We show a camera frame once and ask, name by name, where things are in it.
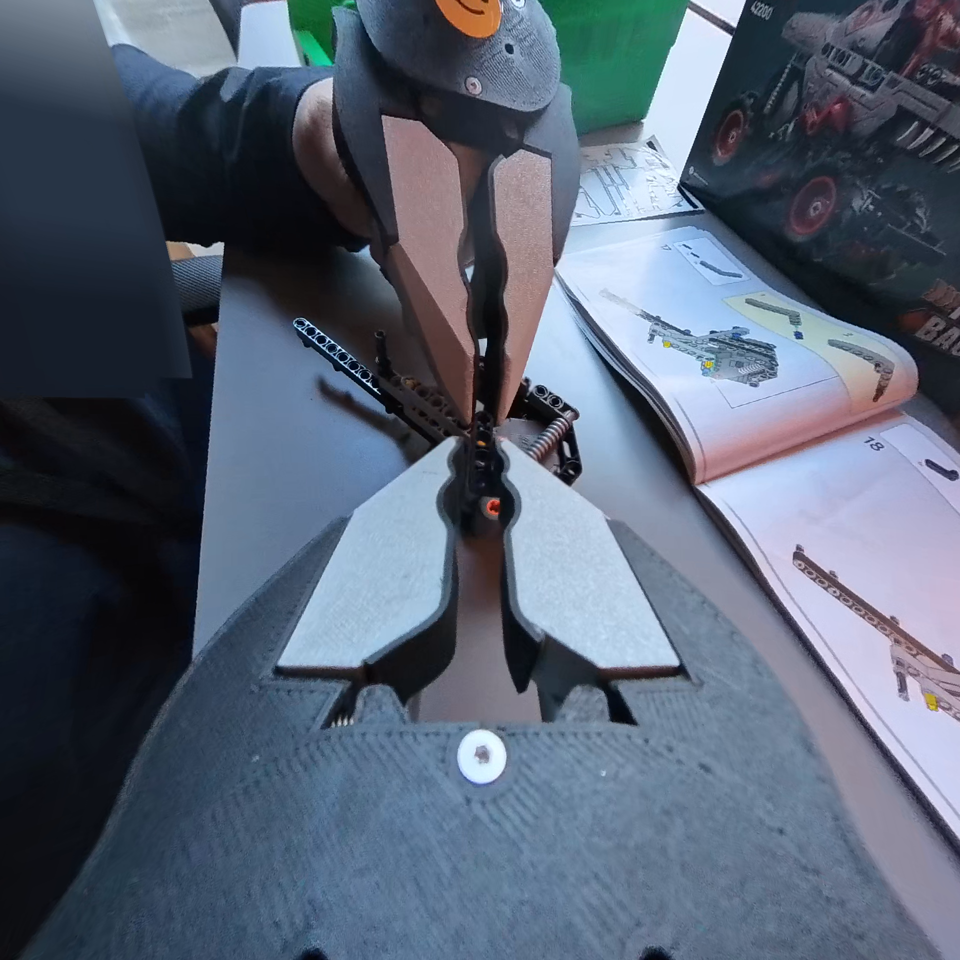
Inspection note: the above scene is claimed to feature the open lego instruction booklet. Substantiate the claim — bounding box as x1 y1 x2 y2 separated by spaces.
555 225 960 841

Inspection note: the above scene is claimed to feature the dark lego set box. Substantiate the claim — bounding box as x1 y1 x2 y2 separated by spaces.
678 0 960 395

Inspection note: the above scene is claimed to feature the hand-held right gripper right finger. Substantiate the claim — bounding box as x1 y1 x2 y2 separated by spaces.
499 439 681 715

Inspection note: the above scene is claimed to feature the small black lego beam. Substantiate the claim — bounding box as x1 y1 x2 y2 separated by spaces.
460 420 505 538

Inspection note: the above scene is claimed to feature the black lego technic assembly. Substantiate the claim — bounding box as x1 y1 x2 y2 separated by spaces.
294 318 583 481

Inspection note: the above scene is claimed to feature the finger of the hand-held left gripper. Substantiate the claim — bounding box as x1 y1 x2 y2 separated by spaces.
378 112 485 425
468 146 558 421

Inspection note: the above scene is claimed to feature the person's left hand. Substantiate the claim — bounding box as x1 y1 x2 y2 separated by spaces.
291 77 381 243

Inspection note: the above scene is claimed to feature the green plastic bin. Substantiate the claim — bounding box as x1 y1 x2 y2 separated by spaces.
288 0 691 126

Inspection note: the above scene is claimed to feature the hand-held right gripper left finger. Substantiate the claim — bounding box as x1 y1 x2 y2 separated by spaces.
274 439 462 708

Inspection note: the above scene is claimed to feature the person's left forearm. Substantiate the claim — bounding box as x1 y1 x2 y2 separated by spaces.
111 43 369 256

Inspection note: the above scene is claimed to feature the white sticker sheet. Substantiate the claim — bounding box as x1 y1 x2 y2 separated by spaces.
570 135 706 228

